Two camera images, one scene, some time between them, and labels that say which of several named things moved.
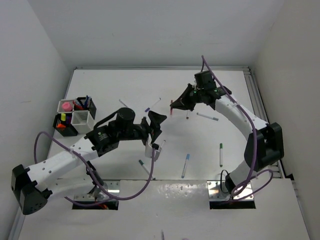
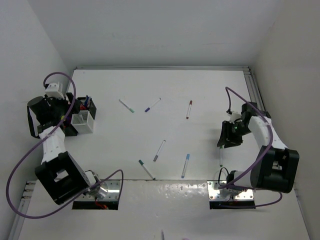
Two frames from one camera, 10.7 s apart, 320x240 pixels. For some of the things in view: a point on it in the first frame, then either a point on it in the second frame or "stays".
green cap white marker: (221, 154) stays
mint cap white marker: (122, 102) stays
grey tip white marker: (160, 148) stays
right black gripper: (182, 102) -> (226, 139)
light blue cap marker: (185, 165) stays
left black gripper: (155, 120) -> (63, 101)
